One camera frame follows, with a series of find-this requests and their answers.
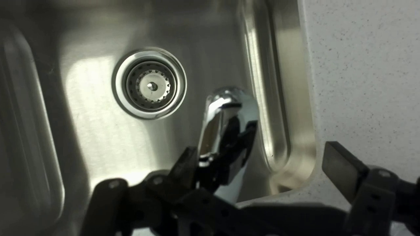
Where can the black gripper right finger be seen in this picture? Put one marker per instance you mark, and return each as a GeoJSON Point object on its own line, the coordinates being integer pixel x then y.
{"type": "Point", "coordinates": [375, 192]}

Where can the chrome sink faucet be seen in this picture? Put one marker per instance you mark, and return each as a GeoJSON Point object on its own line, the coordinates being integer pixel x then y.
{"type": "Point", "coordinates": [227, 99]}

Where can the stainless steel sink basin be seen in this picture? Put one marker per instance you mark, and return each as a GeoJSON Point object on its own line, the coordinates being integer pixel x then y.
{"type": "Point", "coordinates": [96, 139]}

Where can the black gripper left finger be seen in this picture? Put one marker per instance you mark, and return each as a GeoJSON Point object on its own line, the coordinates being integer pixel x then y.
{"type": "Point", "coordinates": [165, 197]}

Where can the metal sink drain strainer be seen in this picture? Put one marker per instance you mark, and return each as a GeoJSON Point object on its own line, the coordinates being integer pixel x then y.
{"type": "Point", "coordinates": [149, 83]}

